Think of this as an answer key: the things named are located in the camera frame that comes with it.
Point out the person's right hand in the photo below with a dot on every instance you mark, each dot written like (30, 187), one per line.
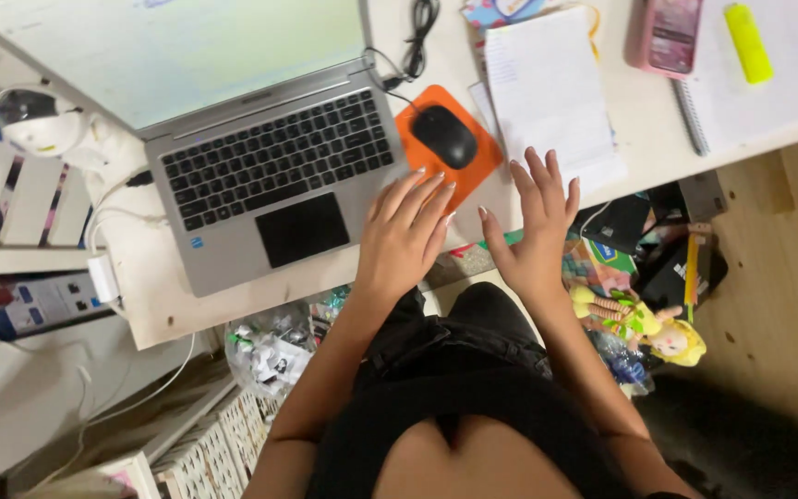
(534, 242)

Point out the person's left hand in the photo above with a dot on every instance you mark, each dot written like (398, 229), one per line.
(392, 246)

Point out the orange mouse pad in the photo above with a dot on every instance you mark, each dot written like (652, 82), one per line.
(472, 163)

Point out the black shorts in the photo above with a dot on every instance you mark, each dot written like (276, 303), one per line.
(468, 332)

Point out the heap of toys and boxes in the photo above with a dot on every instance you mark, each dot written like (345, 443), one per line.
(648, 235)

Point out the black computer mouse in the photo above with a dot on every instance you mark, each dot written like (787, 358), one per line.
(444, 136)

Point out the yellow-haired doll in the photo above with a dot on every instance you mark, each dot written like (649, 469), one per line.
(638, 326)

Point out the small loose paper sheet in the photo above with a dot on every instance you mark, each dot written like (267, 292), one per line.
(485, 107)

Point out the white notepad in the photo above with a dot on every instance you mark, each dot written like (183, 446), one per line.
(551, 90)

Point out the silver laptop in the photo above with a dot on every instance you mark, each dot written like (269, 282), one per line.
(260, 159)

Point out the clear bag of crumpled paper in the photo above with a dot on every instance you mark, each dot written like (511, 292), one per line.
(271, 350)

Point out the black top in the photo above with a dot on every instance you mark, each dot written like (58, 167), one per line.
(496, 416)

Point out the colourful patterned pouch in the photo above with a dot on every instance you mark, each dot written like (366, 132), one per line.
(499, 10)

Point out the pink-cased phone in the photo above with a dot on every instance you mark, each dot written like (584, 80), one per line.
(669, 34)

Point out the white woven basket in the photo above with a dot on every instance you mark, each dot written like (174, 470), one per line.
(219, 443)

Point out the spiral notebook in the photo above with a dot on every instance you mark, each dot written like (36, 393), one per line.
(759, 104)

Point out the white charger adapter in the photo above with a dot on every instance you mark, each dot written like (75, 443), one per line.
(103, 277)

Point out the yellow highlighter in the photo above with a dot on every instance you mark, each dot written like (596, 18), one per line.
(748, 43)

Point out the white power strip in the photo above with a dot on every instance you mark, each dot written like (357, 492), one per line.
(52, 301)

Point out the white wooden slat crate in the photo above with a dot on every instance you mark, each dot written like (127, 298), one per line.
(18, 194)

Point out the white shelf unit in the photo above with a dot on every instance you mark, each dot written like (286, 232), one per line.
(39, 395)

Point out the white dome camera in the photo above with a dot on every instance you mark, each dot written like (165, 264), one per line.
(35, 118)

